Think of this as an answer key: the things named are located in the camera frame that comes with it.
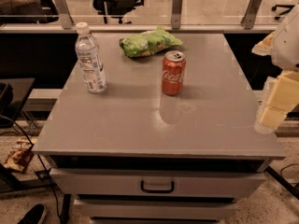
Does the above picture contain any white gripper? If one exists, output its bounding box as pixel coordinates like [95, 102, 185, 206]
[251, 5, 299, 134]

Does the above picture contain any red coke can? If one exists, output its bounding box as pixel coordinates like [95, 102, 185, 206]
[162, 50, 186, 95]

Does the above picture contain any clear plastic water bottle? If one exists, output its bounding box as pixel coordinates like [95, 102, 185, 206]
[75, 22, 107, 93]

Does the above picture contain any green chip bag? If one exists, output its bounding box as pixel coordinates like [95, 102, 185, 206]
[119, 27, 182, 58]

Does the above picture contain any grey drawer cabinet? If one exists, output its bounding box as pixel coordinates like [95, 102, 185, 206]
[34, 33, 284, 224]

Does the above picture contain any black side table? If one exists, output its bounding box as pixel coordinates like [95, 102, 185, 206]
[0, 77, 35, 129]

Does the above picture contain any crumpled snack bag on floor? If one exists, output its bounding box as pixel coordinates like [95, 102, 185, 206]
[4, 138, 34, 173]

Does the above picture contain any black shoe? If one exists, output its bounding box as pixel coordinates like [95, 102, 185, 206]
[17, 203, 47, 224]

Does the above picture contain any right metal bracket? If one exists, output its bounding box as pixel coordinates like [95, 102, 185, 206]
[240, 0, 263, 30]

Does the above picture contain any metal bracket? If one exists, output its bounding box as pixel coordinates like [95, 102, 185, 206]
[54, 0, 73, 29]
[171, 0, 183, 29]
[240, 0, 263, 30]

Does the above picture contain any middle metal bracket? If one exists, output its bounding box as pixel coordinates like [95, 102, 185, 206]
[171, 0, 183, 29]

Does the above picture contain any black drawer handle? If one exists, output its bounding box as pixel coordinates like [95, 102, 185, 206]
[140, 180, 175, 194]

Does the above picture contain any left metal bracket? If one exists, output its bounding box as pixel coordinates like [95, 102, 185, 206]
[54, 0, 73, 29]

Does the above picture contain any black floor cable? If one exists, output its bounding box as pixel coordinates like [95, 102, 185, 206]
[0, 115, 62, 219]

